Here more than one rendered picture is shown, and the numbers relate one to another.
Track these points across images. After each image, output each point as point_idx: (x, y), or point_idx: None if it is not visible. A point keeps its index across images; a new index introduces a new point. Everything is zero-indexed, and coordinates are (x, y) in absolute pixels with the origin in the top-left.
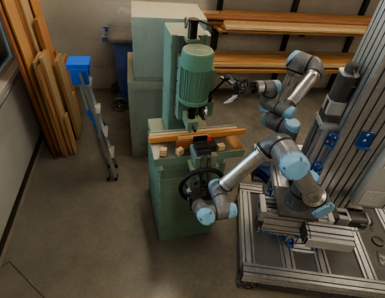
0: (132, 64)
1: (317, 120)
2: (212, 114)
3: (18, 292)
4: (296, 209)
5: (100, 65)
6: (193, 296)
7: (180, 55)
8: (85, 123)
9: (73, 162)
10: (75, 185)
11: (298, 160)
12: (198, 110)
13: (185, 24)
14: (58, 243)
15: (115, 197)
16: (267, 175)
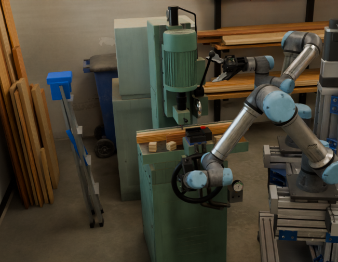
0: (118, 87)
1: (319, 88)
2: (207, 112)
3: None
4: (311, 189)
5: (81, 107)
6: None
7: (163, 44)
8: (63, 172)
9: (49, 211)
10: (51, 234)
11: (279, 96)
12: (191, 109)
13: (167, 17)
14: None
15: (101, 244)
16: (284, 177)
